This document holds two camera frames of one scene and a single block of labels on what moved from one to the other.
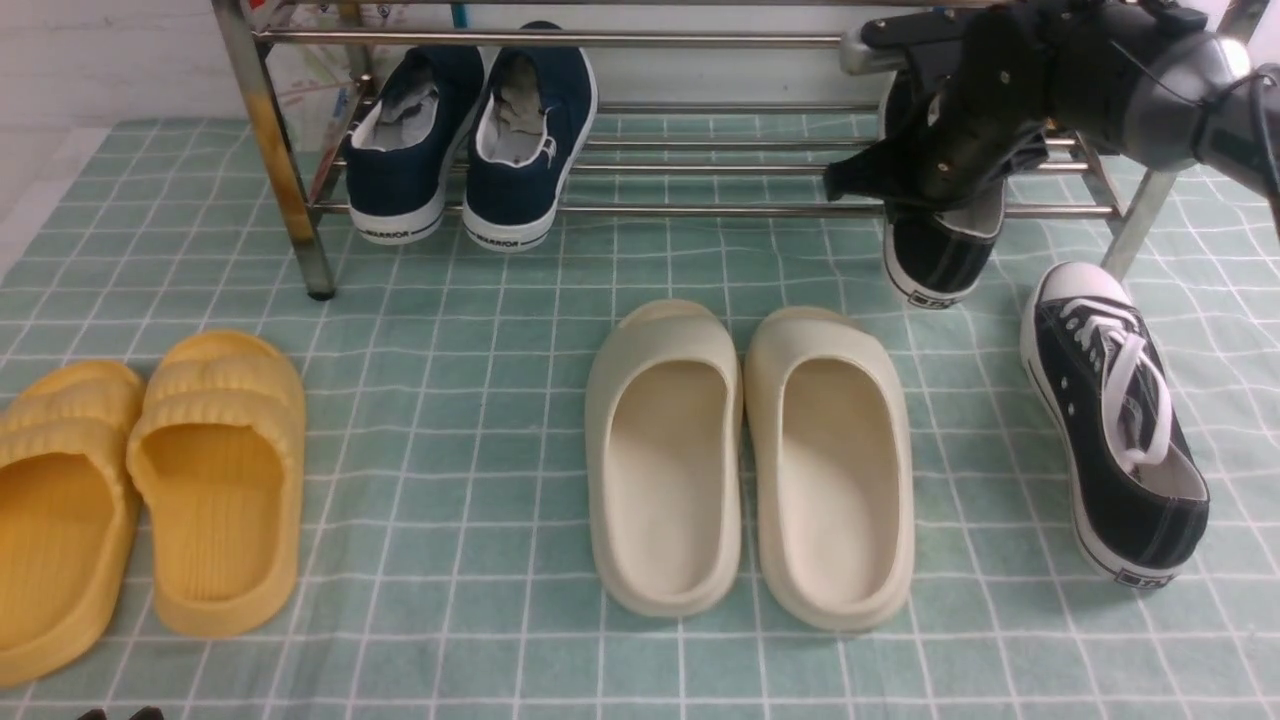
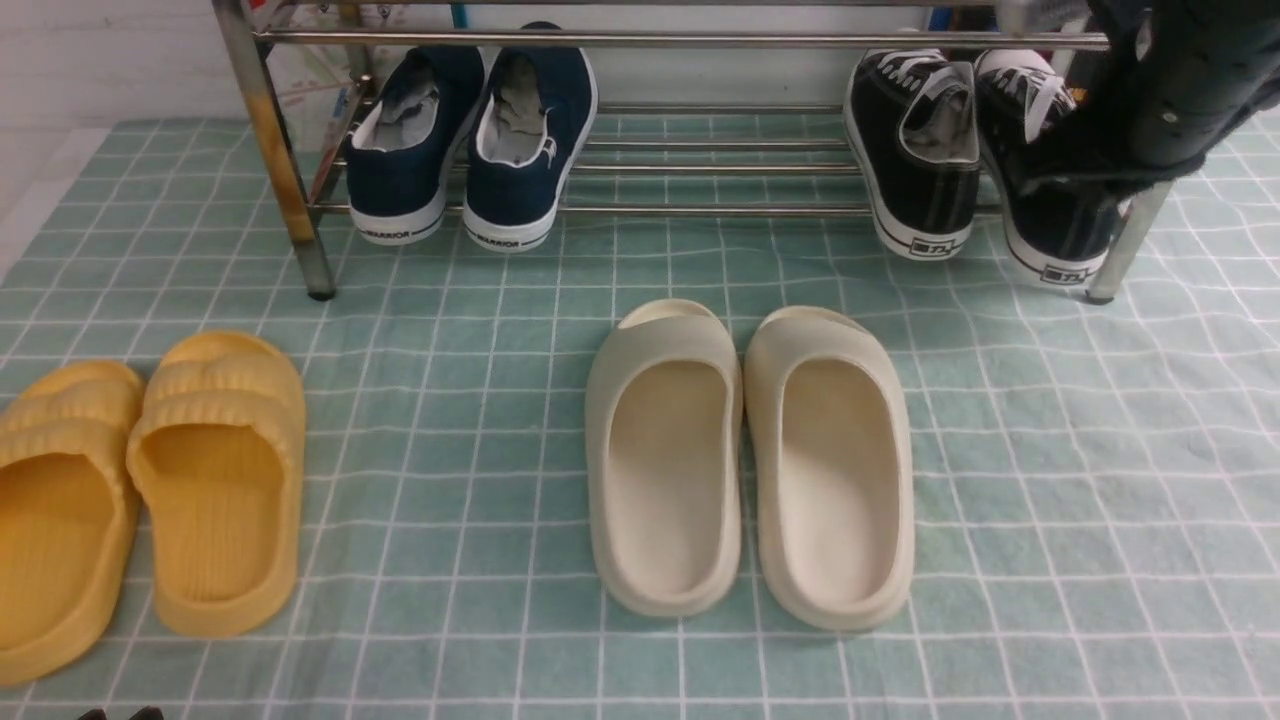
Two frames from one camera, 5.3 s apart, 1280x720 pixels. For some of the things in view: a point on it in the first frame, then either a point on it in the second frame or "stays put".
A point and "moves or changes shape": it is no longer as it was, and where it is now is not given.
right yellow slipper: (218, 456) stays put
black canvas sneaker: (1136, 487) -> (1055, 234)
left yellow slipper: (67, 526) stays put
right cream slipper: (832, 453) stays put
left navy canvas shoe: (398, 154) stays put
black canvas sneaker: (934, 257) moves or changes shape
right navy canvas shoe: (534, 102) stays put
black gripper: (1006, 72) -> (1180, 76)
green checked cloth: (448, 567) stays put
